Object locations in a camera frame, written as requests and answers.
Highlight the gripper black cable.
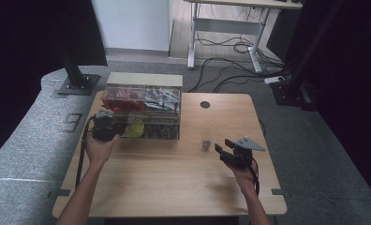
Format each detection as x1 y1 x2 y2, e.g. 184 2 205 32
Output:
250 157 260 196
75 114 97 189

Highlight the clear acrylic drawer organizer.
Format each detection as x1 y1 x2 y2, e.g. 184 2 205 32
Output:
102 71 185 141

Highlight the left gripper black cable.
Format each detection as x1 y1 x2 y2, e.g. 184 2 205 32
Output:
75 114 97 189

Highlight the floor socket cover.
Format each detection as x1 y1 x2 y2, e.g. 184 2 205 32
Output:
62 112 83 134

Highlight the person's left hand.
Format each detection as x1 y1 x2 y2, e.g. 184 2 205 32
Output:
83 133 121 167

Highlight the black metal stand with base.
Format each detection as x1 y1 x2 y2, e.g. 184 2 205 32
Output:
49 18 101 97

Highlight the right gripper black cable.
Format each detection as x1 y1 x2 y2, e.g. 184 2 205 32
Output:
250 157 260 196

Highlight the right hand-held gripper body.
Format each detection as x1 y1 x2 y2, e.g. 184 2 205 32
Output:
228 136 267 170

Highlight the white power strip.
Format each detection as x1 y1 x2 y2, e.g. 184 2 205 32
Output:
263 75 286 85

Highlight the tangle of black floor cables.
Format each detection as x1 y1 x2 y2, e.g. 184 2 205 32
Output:
186 31 292 94

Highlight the pile of red packets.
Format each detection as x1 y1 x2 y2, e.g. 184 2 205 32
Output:
101 88 146 113

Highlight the pile of silver packets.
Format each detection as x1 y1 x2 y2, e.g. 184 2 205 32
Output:
143 88 182 113

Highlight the white desk frame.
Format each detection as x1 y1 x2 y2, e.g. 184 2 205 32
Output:
183 0 304 75

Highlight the pile of yellow-green packets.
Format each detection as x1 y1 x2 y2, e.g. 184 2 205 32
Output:
124 121 146 139

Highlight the pile of dark packets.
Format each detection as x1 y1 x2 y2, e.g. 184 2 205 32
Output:
143 122 180 140

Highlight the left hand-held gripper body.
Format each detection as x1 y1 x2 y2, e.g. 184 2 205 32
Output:
92 109 119 143

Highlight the person's right hand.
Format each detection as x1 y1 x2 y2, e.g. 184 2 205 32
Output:
225 161 260 192

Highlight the black curtain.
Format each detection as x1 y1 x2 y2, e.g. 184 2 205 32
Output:
285 0 371 209
0 0 109 164

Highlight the black box under desk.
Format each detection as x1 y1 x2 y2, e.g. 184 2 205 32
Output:
265 8 298 63

